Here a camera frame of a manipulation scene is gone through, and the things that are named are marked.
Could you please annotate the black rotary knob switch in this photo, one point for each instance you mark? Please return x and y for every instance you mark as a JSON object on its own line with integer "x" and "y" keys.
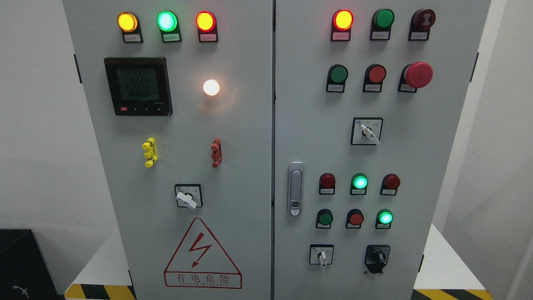
{"x": 376, "y": 258}

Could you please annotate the red terminal connector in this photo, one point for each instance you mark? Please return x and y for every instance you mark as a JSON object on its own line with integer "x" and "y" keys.
{"x": 216, "y": 156}

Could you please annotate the dark red indicator light middle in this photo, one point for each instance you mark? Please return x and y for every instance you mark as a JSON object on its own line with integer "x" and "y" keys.
{"x": 327, "y": 183}

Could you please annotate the white glowing indicator lamp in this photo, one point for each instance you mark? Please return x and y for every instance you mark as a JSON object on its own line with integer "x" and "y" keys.
{"x": 211, "y": 87}

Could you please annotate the green lit indicator light middle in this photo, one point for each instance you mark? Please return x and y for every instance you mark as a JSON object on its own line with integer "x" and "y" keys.
{"x": 359, "y": 184}

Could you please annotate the green lit indicator light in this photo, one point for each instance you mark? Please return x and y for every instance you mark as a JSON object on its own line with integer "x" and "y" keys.
{"x": 169, "y": 27}
{"x": 359, "y": 184}

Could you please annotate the grey left cabinet door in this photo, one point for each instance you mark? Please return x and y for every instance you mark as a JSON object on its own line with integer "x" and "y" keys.
{"x": 237, "y": 195}

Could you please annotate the grey cabinet door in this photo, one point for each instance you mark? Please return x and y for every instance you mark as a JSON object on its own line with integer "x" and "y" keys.
{"x": 237, "y": 195}
{"x": 315, "y": 127}

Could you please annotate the green push button upper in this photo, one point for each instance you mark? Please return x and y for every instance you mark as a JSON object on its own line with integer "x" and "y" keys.
{"x": 336, "y": 79}

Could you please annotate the red push button lower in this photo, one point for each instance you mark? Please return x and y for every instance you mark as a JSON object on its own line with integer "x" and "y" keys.
{"x": 354, "y": 219}

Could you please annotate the red push button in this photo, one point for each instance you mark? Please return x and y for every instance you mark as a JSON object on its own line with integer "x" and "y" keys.
{"x": 354, "y": 219}
{"x": 374, "y": 78}

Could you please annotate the grey right cabinet door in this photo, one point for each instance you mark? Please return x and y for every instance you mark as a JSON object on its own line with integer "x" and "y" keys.
{"x": 315, "y": 127}

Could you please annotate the yellow terminal connector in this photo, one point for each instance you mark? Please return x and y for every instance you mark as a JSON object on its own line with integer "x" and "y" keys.
{"x": 150, "y": 152}

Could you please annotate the red indicator light middle right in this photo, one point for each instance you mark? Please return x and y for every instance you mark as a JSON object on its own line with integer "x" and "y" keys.
{"x": 390, "y": 185}

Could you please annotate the red electrical hazard warning sticker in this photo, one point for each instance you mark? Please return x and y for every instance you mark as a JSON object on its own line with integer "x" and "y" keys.
{"x": 200, "y": 261}

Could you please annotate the red push button upper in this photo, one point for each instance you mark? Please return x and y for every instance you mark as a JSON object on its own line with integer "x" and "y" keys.
{"x": 374, "y": 78}

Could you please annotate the green illuminated push button lower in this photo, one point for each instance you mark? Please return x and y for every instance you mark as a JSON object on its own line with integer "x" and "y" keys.
{"x": 384, "y": 219}

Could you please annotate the red-ringed orange indicator light left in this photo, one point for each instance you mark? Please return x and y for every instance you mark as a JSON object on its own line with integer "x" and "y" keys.
{"x": 206, "y": 24}

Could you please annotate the black digital power meter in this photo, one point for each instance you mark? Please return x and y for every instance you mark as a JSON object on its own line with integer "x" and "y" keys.
{"x": 139, "y": 86}

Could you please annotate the red lit indicator light right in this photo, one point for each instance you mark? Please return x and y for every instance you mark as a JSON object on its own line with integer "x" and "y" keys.
{"x": 341, "y": 25}

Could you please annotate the green lit indicator light top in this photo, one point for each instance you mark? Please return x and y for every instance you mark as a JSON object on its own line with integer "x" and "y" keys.
{"x": 169, "y": 27}

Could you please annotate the red emergency stop mushroom button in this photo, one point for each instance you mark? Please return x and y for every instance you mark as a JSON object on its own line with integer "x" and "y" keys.
{"x": 414, "y": 76}

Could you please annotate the green unlit indicator light top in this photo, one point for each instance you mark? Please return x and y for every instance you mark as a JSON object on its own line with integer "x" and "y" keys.
{"x": 381, "y": 24}

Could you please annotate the yellow indicator light top left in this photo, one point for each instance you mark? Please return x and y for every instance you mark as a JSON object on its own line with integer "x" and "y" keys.
{"x": 129, "y": 25}

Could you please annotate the dark red buzzer alarm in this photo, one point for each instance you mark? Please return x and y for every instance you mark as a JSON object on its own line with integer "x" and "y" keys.
{"x": 421, "y": 22}

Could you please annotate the white platform with hazard stripes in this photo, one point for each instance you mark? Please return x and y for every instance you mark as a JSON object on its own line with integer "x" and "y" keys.
{"x": 443, "y": 275}

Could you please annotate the black box lower left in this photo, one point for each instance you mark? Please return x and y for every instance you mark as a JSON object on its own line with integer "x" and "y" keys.
{"x": 23, "y": 273}

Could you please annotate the silver cabinet door lock handle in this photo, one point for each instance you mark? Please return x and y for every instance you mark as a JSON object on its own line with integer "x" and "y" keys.
{"x": 294, "y": 187}

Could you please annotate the white-handled selector switch left door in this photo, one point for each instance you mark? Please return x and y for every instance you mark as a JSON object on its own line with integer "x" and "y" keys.
{"x": 188, "y": 196}

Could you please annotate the white-handled selector switch upper right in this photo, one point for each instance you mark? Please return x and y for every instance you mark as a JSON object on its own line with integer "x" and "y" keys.
{"x": 366, "y": 131}

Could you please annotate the white-handled selector switch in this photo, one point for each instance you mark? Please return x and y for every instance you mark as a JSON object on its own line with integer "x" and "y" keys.
{"x": 321, "y": 255}
{"x": 366, "y": 131}

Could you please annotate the white-handled selector switch lower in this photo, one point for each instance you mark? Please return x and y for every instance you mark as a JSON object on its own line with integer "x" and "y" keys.
{"x": 321, "y": 255}

